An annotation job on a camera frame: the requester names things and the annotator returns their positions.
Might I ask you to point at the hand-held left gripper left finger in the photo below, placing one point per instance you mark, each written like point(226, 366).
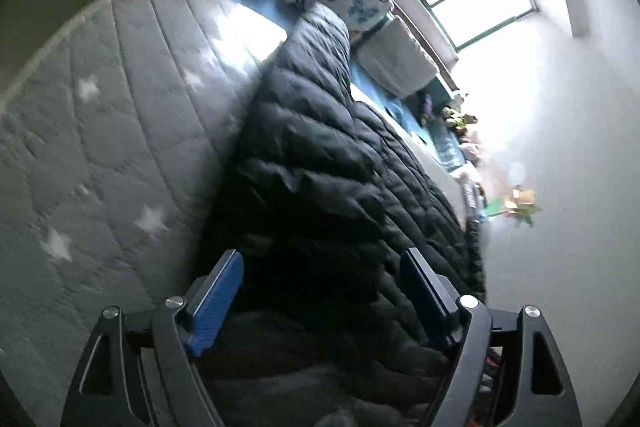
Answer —
point(217, 302)

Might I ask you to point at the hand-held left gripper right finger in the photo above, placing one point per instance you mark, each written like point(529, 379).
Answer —
point(425, 282)

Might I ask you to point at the black puffer jacket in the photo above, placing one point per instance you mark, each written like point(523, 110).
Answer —
point(310, 157)

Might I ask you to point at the green plant with flowers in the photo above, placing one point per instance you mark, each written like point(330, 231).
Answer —
point(520, 204)

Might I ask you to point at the green plush toy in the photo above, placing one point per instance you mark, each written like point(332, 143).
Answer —
point(460, 114)

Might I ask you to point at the purple plush toy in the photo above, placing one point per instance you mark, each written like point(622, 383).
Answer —
point(428, 107)

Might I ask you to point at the white pillow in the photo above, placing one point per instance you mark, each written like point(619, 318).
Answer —
point(395, 57)

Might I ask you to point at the grey star-patterned mattress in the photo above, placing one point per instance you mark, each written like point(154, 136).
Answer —
point(100, 107)

